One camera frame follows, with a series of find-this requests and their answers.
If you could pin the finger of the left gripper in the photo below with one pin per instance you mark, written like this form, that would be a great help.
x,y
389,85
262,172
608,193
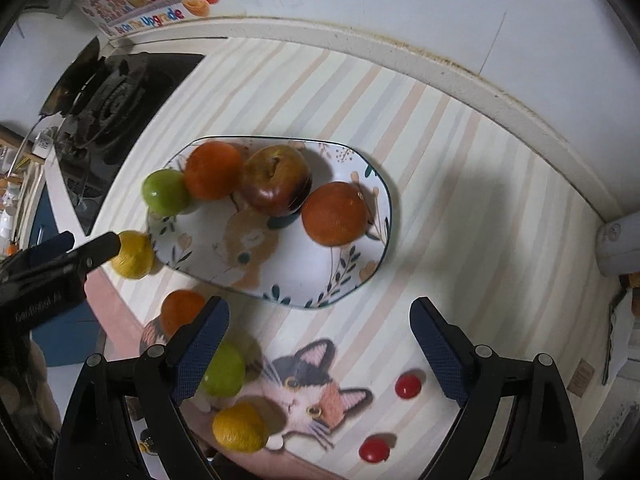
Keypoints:
x,y
92,254

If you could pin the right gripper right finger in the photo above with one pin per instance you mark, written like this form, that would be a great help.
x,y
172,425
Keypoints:
x,y
541,439

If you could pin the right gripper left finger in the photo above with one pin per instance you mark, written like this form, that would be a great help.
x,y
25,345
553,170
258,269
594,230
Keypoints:
x,y
97,440

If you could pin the red cherry tomato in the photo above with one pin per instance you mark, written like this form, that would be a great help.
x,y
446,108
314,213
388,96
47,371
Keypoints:
x,y
408,386
374,450

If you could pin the yellow pear-shaped lemon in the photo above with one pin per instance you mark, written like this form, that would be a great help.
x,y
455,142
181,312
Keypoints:
x,y
136,257

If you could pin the green apple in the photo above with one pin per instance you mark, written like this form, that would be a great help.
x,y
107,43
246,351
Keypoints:
x,y
165,193
224,376

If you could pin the small yellow lemon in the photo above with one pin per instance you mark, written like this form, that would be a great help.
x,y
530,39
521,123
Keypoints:
x,y
240,428

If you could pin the large orange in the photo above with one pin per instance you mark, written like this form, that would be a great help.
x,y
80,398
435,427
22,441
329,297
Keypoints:
x,y
179,308

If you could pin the dark orange tangerine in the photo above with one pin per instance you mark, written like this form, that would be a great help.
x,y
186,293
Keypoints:
x,y
335,214

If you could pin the striped cat print table mat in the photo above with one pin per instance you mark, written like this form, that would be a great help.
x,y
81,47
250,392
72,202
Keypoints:
x,y
463,213

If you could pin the black gas stove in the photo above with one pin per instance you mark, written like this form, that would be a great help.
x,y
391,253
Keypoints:
x,y
105,103

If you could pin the silver gas canister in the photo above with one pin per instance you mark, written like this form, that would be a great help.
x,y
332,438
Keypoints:
x,y
618,246

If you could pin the bright orange tangerine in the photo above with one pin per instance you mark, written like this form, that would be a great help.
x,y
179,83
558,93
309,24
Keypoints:
x,y
213,171

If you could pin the dark red apple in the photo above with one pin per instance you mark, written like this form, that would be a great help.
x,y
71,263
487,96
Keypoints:
x,y
276,180

